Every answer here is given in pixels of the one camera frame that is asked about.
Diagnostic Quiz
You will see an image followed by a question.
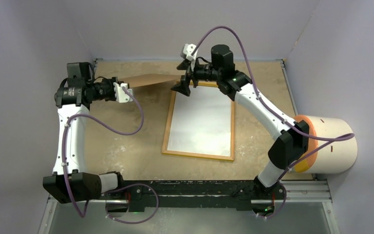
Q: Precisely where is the white cylinder container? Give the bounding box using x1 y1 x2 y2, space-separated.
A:
292 115 357 174

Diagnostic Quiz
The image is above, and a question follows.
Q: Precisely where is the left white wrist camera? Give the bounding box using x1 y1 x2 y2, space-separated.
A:
113 82 133 103

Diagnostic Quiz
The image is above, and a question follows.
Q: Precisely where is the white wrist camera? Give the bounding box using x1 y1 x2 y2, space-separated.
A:
113 82 133 103
180 43 197 61

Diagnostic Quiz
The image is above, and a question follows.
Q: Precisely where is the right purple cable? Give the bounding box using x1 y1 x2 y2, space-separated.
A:
191 25 355 220

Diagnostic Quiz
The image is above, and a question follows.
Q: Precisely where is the purple cable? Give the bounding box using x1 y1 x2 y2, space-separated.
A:
191 25 355 220
61 87 159 225

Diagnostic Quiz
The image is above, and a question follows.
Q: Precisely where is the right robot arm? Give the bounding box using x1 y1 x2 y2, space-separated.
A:
171 44 310 198

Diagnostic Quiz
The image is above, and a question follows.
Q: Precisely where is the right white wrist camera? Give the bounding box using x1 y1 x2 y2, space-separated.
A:
180 43 197 61

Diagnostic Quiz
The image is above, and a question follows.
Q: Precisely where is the aluminium rail frame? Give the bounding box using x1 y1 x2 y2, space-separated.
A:
37 59 341 234

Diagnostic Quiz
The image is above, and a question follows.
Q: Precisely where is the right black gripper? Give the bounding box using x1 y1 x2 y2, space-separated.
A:
171 58 222 97

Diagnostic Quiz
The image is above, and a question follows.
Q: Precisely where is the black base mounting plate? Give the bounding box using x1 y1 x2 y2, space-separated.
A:
100 180 285 212

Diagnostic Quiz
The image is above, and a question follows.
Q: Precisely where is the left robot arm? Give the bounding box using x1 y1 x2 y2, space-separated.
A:
43 62 126 204

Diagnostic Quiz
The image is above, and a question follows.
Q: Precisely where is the yellow picture frame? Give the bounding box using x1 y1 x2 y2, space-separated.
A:
161 80 236 161

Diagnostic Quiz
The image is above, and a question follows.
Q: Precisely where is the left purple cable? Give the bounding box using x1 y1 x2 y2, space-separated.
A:
61 87 159 225

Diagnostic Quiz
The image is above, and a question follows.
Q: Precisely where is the brown backing board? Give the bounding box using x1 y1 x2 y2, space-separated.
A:
118 74 181 88

